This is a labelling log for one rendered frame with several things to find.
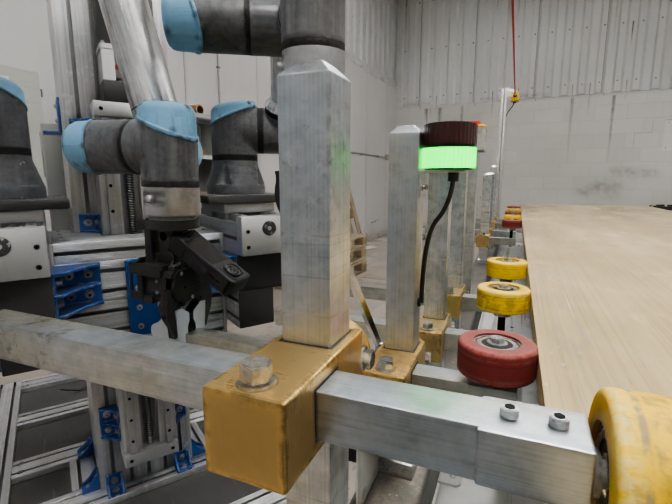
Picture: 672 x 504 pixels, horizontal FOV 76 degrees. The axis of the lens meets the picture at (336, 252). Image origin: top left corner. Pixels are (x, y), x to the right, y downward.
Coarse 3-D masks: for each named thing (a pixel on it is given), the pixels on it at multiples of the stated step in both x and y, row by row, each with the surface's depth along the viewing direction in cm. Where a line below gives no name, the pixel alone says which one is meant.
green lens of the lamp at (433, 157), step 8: (424, 152) 47; (432, 152) 46; (440, 152) 46; (448, 152) 45; (456, 152) 45; (464, 152) 45; (472, 152) 46; (424, 160) 47; (432, 160) 46; (440, 160) 46; (448, 160) 45; (456, 160) 45; (464, 160) 45; (472, 160) 46
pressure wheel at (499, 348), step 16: (464, 336) 47; (480, 336) 47; (496, 336) 45; (512, 336) 47; (464, 352) 44; (480, 352) 43; (496, 352) 42; (512, 352) 42; (528, 352) 42; (464, 368) 44; (480, 368) 43; (496, 368) 42; (512, 368) 42; (528, 368) 42; (496, 384) 42; (512, 384) 42; (528, 384) 43
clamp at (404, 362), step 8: (384, 344) 54; (424, 344) 55; (376, 352) 51; (384, 352) 51; (392, 352) 51; (400, 352) 51; (408, 352) 51; (416, 352) 51; (424, 352) 55; (376, 360) 49; (400, 360) 49; (408, 360) 49; (416, 360) 50; (424, 360) 55; (400, 368) 47; (408, 368) 47; (376, 376) 46; (384, 376) 46; (392, 376) 45; (400, 376) 45; (408, 376) 47
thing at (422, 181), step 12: (444, 144) 45; (456, 144) 45; (468, 144) 46; (432, 168) 47; (444, 168) 46; (456, 168) 46; (468, 168) 46; (420, 180) 48; (456, 180) 48; (420, 192) 48; (444, 204) 49; (432, 228) 50; (420, 288) 52; (420, 300) 52
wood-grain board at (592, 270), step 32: (544, 224) 168; (576, 224) 168; (608, 224) 168; (640, 224) 168; (544, 256) 99; (576, 256) 99; (608, 256) 99; (640, 256) 99; (544, 288) 70; (576, 288) 70; (608, 288) 70; (640, 288) 70; (544, 320) 54; (576, 320) 54; (608, 320) 54; (640, 320) 54; (544, 352) 44; (576, 352) 44; (608, 352) 44; (640, 352) 44; (544, 384) 37; (576, 384) 37; (608, 384) 37; (640, 384) 37
